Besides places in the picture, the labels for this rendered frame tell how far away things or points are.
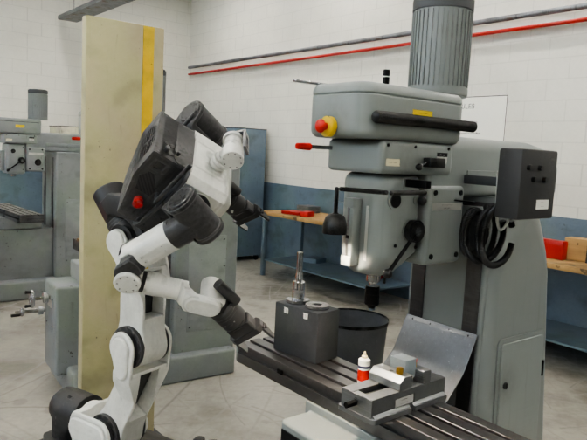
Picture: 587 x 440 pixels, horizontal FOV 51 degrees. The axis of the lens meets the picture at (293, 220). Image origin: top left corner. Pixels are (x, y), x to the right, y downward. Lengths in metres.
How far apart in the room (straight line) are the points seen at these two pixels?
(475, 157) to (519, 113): 4.50
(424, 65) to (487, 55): 4.88
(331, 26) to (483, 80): 2.62
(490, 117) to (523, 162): 4.93
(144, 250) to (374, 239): 0.68
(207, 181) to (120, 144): 1.58
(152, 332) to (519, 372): 1.31
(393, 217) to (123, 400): 1.09
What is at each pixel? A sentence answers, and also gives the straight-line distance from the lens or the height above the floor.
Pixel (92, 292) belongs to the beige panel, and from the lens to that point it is 3.39.
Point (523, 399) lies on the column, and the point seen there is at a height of 0.82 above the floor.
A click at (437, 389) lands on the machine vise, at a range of 2.06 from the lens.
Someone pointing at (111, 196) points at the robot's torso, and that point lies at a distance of 2.11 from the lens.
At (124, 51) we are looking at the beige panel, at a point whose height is 2.15.
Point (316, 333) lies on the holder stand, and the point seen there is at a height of 1.04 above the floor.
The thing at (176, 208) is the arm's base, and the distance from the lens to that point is 1.68.
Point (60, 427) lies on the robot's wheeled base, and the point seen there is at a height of 0.65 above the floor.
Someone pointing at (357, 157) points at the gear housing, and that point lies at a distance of 1.88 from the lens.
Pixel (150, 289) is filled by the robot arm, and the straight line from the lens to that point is 1.88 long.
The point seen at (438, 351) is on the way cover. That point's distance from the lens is 2.31.
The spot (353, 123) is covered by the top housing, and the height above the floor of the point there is 1.77.
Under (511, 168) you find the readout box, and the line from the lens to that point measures 1.93.
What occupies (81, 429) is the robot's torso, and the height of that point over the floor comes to 0.69.
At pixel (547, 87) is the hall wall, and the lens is 6.55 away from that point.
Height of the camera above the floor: 1.68
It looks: 6 degrees down
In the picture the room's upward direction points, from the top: 3 degrees clockwise
